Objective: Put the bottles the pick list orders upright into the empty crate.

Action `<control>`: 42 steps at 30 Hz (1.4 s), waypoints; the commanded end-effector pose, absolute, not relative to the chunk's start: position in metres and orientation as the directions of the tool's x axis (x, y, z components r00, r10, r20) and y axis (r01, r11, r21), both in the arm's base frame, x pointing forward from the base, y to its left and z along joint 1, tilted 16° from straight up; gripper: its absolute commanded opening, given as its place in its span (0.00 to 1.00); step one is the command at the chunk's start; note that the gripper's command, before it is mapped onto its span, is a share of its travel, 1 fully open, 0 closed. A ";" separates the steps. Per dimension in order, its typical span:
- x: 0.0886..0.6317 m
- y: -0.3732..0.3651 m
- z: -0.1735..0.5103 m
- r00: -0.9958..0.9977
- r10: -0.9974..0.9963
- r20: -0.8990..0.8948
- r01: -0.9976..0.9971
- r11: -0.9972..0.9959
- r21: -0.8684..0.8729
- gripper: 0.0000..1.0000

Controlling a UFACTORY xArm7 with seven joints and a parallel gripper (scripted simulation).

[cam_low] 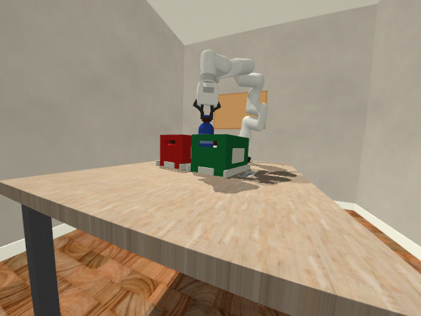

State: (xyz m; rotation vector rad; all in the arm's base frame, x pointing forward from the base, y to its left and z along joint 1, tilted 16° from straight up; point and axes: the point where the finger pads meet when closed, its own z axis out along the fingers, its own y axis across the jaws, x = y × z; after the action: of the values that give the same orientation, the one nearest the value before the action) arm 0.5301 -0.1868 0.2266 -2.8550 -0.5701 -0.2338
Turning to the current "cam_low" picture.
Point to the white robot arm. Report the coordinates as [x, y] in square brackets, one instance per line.
[213, 66]

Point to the red plastic bottle crate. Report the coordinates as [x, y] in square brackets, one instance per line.
[179, 153]

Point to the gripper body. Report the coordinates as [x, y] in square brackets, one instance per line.
[207, 99]

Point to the grey pick list card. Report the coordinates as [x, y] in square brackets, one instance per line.
[247, 173]

